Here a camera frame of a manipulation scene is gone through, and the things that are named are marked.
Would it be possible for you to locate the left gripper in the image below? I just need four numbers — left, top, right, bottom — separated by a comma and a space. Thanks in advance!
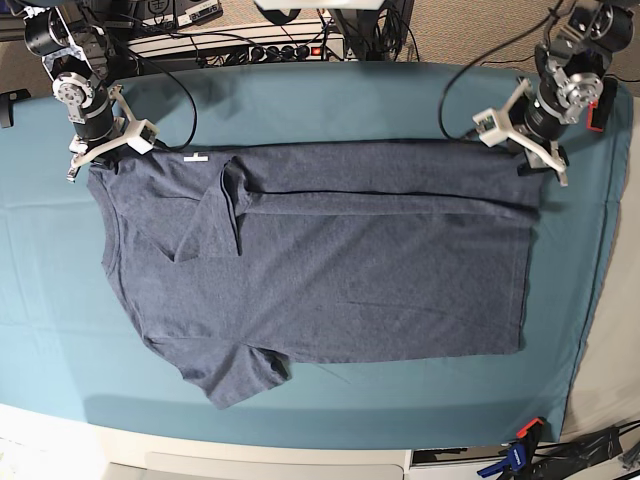
495, 77, 568, 186

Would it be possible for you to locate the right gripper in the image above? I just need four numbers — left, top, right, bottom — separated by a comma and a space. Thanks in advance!
64, 84, 144, 181

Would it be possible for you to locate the blue-grey T-shirt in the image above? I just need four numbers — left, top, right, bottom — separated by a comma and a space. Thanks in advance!
87, 142, 543, 409

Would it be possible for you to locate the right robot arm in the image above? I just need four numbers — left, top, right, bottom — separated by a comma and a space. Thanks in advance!
21, 2, 159, 182

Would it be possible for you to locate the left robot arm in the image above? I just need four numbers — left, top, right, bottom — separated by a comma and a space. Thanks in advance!
473, 1, 639, 186

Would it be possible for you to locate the orange black clamp top right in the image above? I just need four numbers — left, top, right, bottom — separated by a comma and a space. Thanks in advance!
586, 77, 618, 133

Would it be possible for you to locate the orange black clamp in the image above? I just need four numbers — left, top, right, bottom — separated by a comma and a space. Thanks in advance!
516, 417, 546, 446
586, 77, 618, 133

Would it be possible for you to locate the orange black clamp bottom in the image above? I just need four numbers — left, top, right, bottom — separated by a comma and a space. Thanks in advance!
516, 417, 546, 446

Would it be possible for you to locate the blue clamp bottom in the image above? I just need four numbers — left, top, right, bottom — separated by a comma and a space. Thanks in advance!
477, 443, 528, 478

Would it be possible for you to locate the black plastic bag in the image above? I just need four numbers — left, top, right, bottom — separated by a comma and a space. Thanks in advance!
529, 425, 639, 480

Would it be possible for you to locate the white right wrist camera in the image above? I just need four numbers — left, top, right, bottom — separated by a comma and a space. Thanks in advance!
125, 119, 159, 154

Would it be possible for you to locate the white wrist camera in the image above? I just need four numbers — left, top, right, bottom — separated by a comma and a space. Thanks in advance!
472, 108, 511, 147
125, 119, 159, 154

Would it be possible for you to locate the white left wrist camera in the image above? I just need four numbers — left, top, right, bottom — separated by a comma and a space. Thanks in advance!
472, 108, 511, 147

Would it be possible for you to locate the black power strip red switch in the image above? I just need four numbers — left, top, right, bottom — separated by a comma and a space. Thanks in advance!
220, 42, 343, 66

